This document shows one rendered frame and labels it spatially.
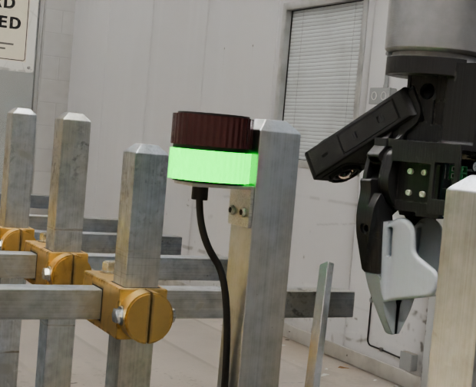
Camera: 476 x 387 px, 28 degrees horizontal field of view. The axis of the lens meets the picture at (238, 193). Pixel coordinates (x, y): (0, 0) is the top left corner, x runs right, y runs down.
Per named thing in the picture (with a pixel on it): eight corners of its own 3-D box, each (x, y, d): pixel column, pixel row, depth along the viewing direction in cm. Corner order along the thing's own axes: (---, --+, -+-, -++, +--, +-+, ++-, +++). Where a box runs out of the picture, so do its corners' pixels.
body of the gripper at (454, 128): (450, 226, 68) (467, 54, 67) (351, 213, 73) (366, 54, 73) (502, 226, 73) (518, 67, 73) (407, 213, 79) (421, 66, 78)
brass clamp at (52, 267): (63, 279, 128) (66, 240, 127) (95, 297, 116) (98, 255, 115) (17, 278, 125) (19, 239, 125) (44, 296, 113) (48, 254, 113)
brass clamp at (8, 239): (17, 252, 150) (19, 219, 150) (40, 265, 138) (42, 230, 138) (-24, 251, 147) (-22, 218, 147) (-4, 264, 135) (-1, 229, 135)
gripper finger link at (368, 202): (367, 275, 72) (378, 157, 71) (351, 272, 73) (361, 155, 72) (402, 272, 75) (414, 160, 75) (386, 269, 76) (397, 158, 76)
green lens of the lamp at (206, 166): (226, 180, 75) (229, 151, 75) (263, 186, 69) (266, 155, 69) (155, 174, 72) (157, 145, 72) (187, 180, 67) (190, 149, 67)
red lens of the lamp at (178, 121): (229, 147, 75) (232, 119, 74) (266, 150, 69) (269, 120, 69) (157, 141, 72) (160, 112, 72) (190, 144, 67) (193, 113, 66)
